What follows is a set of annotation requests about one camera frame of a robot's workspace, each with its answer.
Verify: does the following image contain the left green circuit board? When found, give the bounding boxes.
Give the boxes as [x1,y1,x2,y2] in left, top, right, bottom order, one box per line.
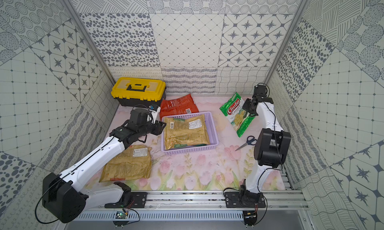
[116,212,128,219]

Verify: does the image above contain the green Chuba chip bag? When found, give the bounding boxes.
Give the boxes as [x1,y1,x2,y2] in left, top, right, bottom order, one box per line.
[220,92,255,138]

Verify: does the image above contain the aluminium mounting rail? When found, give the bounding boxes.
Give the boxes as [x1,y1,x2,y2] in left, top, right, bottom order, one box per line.
[76,191,309,222]

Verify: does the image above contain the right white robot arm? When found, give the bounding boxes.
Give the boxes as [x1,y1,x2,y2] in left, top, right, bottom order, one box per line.
[239,83,291,203]

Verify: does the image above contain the red chip bag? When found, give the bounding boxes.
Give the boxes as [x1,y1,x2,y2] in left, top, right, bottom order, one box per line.
[159,94,199,120]

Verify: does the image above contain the yellow black toolbox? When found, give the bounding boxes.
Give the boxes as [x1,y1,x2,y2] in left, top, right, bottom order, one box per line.
[111,77,166,107]

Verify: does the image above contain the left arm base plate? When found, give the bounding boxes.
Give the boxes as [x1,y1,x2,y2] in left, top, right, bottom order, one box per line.
[104,192,148,209]

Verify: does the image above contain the black handled scissors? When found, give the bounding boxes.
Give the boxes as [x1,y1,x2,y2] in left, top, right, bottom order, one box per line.
[236,136,257,151]

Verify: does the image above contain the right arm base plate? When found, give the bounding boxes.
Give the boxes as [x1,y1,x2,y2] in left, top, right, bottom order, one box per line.
[223,188,267,208]

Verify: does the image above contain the gold chip bag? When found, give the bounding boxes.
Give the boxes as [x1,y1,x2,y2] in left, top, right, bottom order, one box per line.
[163,114,211,151]
[99,145,152,183]

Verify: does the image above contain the purple plastic basket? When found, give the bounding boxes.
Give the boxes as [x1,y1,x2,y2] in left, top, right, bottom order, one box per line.
[161,111,219,155]

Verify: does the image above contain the right circuit board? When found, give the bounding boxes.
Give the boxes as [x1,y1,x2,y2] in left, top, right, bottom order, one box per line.
[243,211,258,227]

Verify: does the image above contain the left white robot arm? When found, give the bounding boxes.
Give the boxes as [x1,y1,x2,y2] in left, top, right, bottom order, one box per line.
[37,105,166,224]

